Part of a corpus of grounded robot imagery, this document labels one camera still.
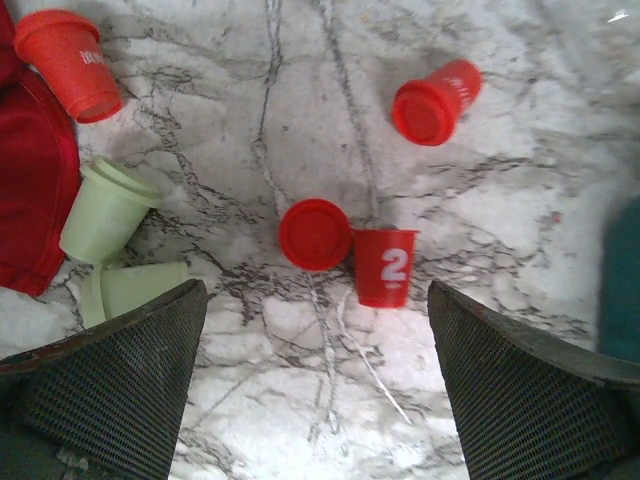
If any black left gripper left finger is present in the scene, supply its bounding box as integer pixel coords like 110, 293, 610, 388
1, 280, 207, 479

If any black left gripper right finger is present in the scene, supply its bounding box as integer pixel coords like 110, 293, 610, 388
428, 280, 639, 479

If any teal storage basket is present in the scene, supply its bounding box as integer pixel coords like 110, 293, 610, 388
598, 197, 639, 363

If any red coffee capsule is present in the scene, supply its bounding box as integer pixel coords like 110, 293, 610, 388
14, 9, 123, 124
391, 59, 483, 146
279, 198, 352, 271
353, 229, 419, 308

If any red cloth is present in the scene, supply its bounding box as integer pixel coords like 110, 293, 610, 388
0, 5, 80, 296

